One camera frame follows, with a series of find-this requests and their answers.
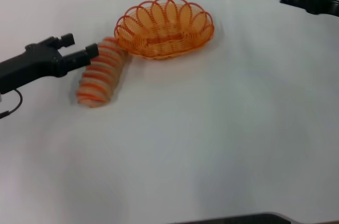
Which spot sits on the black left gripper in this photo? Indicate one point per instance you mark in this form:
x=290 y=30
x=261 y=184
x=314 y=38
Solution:
x=31 y=62

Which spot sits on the orange striped bread loaf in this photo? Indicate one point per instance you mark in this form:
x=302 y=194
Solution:
x=102 y=81

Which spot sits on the orange woven plastic basket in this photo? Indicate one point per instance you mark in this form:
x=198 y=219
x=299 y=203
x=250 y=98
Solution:
x=161 y=40

